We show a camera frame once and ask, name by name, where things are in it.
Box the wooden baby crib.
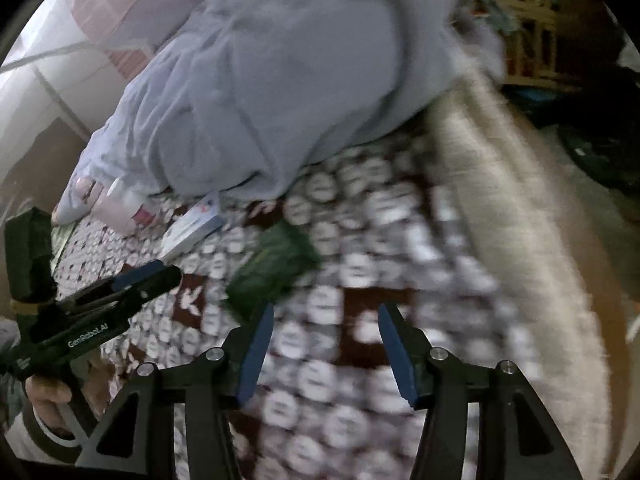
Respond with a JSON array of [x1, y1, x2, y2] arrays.
[[471, 0, 585, 90]]

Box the dark green snack packet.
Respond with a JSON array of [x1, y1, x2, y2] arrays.
[[224, 220, 321, 323]]

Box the pink thermos bottle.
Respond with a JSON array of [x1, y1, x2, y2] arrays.
[[92, 178, 144, 235]]

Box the green white carton box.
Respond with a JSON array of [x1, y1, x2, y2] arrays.
[[157, 192, 224, 264]]

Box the lavender blue duvet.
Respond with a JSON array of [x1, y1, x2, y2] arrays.
[[73, 0, 506, 200]]

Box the white pink-label bottle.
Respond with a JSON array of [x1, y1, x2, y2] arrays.
[[132, 200, 162, 228]]

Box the person's left hand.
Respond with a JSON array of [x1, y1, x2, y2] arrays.
[[25, 349, 115, 439]]

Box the cream quilted mattress pad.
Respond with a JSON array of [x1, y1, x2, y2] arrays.
[[428, 65, 612, 479]]

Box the patterned fleece blanket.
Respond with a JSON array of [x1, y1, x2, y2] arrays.
[[49, 123, 566, 480]]

